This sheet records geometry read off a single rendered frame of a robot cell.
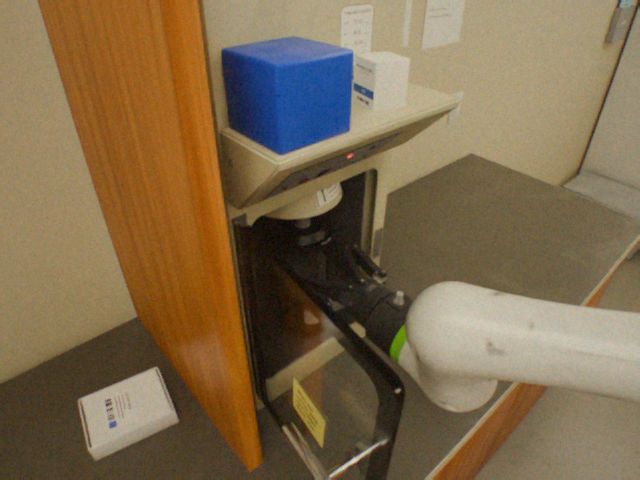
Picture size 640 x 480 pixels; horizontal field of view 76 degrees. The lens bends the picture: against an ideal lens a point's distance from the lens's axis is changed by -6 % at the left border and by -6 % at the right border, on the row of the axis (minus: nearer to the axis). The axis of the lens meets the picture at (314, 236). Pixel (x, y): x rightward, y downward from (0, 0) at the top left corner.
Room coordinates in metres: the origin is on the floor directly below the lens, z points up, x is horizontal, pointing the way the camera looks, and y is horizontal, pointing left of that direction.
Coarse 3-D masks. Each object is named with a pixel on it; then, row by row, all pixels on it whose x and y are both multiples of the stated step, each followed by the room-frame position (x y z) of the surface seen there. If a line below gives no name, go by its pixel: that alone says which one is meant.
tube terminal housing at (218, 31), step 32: (224, 0) 0.49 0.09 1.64; (256, 0) 0.51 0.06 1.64; (288, 0) 0.54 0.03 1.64; (320, 0) 0.57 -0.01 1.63; (352, 0) 0.61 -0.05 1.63; (384, 0) 0.65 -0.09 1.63; (224, 32) 0.49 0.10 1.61; (256, 32) 0.51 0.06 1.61; (288, 32) 0.54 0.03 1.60; (320, 32) 0.57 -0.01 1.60; (384, 32) 0.65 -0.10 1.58; (224, 96) 0.48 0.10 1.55; (384, 160) 0.67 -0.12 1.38; (224, 192) 0.47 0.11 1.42; (288, 192) 0.53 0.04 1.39; (384, 192) 0.67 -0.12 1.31
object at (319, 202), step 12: (324, 192) 0.61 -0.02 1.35; (336, 192) 0.63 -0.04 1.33; (288, 204) 0.59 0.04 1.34; (300, 204) 0.59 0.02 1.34; (312, 204) 0.59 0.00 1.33; (324, 204) 0.60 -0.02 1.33; (336, 204) 0.62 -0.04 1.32; (276, 216) 0.58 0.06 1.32; (288, 216) 0.58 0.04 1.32; (300, 216) 0.58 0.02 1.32; (312, 216) 0.58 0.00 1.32
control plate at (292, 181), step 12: (372, 144) 0.51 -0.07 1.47; (384, 144) 0.56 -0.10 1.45; (336, 156) 0.47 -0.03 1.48; (360, 156) 0.55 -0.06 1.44; (312, 168) 0.45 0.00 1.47; (324, 168) 0.49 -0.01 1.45; (336, 168) 0.53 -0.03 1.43; (288, 180) 0.44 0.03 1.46; (300, 180) 0.48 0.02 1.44; (276, 192) 0.47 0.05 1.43
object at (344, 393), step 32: (256, 256) 0.42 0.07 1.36; (256, 288) 0.43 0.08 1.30; (288, 288) 0.36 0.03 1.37; (256, 320) 0.44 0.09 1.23; (288, 320) 0.36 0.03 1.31; (320, 320) 0.30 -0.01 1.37; (288, 352) 0.36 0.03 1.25; (320, 352) 0.30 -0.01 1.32; (352, 352) 0.26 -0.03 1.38; (288, 384) 0.37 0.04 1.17; (320, 384) 0.30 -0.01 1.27; (352, 384) 0.26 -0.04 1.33; (384, 384) 0.22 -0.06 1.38; (288, 416) 0.38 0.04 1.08; (352, 416) 0.25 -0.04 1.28; (384, 416) 0.22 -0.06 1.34; (320, 448) 0.30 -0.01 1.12; (352, 448) 0.25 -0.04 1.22; (384, 448) 0.21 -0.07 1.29
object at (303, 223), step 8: (288, 224) 0.65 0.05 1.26; (296, 224) 0.64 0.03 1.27; (304, 224) 0.63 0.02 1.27; (312, 224) 0.64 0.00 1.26; (320, 224) 0.64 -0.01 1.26; (280, 232) 0.63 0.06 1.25; (288, 232) 0.62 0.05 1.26; (296, 232) 0.62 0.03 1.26; (304, 232) 0.62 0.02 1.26; (312, 232) 0.62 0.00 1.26; (320, 232) 0.62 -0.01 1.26; (288, 240) 0.61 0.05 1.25; (296, 240) 0.60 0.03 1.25; (304, 240) 0.60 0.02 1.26; (312, 240) 0.61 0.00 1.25
